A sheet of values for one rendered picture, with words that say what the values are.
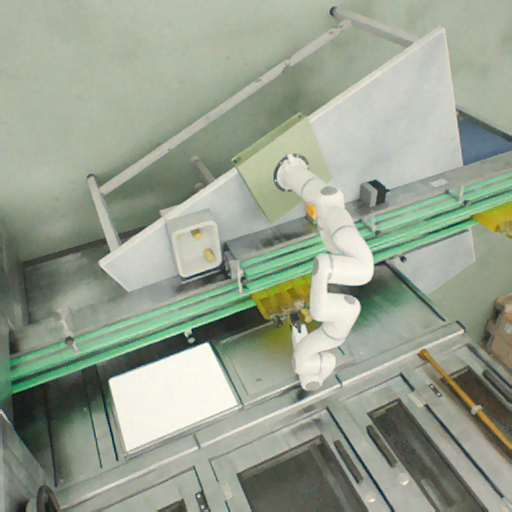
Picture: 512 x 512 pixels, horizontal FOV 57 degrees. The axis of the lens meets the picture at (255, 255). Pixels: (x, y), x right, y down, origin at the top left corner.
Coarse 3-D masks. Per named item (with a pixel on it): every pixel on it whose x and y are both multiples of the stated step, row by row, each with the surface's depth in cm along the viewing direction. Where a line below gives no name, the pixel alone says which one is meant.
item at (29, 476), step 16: (0, 416) 132; (0, 432) 128; (0, 448) 124; (16, 448) 136; (0, 464) 120; (16, 464) 132; (32, 464) 146; (0, 480) 117; (16, 480) 127; (32, 480) 141; (0, 496) 114; (16, 496) 128; (32, 496) 137
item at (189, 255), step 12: (192, 228) 174; (204, 228) 185; (216, 228) 179; (180, 240) 184; (192, 240) 186; (204, 240) 189; (216, 240) 182; (180, 252) 187; (192, 252) 190; (216, 252) 188; (180, 264) 182; (192, 264) 190; (204, 264) 190; (216, 264) 190
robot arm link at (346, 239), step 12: (348, 228) 143; (336, 240) 143; (348, 240) 141; (360, 240) 140; (348, 252) 142; (360, 252) 139; (336, 264) 137; (348, 264) 138; (360, 264) 139; (372, 264) 139; (336, 276) 137; (348, 276) 138; (360, 276) 138
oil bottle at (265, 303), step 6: (252, 294) 192; (258, 294) 189; (264, 294) 189; (258, 300) 187; (264, 300) 186; (270, 300) 186; (258, 306) 189; (264, 306) 184; (270, 306) 183; (276, 306) 183; (264, 312) 183; (270, 312) 182; (276, 312) 182; (264, 318) 185; (270, 318) 183
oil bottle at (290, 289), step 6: (282, 282) 194; (288, 282) 193; (282, 288) 192; (288, 288) 191; (294, 288) 191; (288, 294) 188; (294, 294) 188; (300, 294) 188; (294, 300) 186; (300, 300) 186; (294, 306) 186
